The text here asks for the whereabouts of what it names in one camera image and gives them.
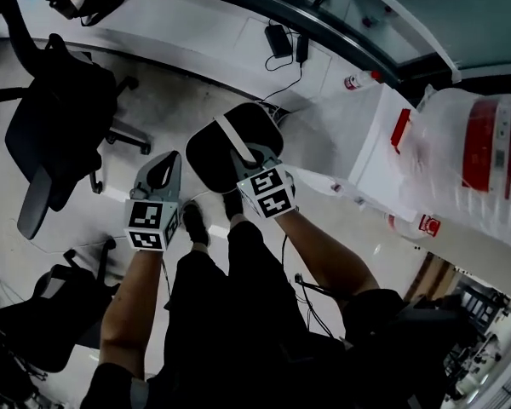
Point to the clear bottle with red label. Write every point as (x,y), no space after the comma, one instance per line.
(417,226)

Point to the person's black trousers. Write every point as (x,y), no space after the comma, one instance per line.
(230,322)

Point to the small black power adapter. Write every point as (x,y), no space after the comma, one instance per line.
(302,49)

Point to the person's left black shoe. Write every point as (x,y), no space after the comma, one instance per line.
(196,224)

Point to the large clear plastic bag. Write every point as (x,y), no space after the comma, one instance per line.
(460,173)

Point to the clear bottle with red cap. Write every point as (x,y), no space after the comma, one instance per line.
(359,80)

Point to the person's black shirt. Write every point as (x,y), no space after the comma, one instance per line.
(392,356)

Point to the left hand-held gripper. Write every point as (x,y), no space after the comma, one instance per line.
(153,222)

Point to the person's right forearm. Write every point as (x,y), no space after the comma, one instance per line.
(323,254)

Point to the black office chair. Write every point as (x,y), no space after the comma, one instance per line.
(55,130)
(38,313)

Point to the person's left forearm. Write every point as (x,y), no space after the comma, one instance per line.
(128,305)

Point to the person's black shoe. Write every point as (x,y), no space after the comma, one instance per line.
(232,205)
(196,224)

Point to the person's right black shoe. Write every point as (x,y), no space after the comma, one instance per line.
(232,205)

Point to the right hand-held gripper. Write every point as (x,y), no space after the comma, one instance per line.
(270,194)

